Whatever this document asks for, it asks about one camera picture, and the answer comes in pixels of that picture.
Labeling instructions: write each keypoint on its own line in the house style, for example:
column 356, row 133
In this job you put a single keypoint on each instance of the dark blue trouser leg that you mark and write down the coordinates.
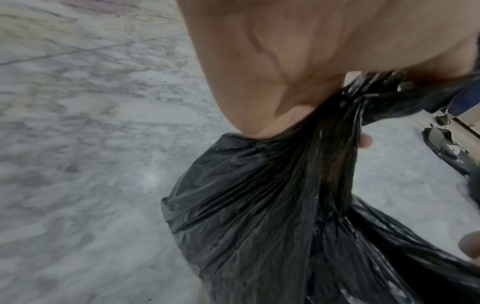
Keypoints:
column 467, row 99

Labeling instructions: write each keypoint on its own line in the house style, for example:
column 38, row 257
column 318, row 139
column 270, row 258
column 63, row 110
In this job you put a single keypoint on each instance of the person's left hand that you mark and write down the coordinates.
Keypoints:
column 307, row 44

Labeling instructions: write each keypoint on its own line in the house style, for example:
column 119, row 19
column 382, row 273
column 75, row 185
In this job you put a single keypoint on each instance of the black plastic garbage bag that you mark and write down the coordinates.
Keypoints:
column 285, row 202

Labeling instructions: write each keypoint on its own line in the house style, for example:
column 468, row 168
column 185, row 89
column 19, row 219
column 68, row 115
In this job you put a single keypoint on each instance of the black slipper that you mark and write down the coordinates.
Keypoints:
column 448, row 151

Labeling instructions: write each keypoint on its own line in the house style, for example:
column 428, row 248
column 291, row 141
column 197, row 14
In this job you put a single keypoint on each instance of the person's right hand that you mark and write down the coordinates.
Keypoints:
column 471, row 245

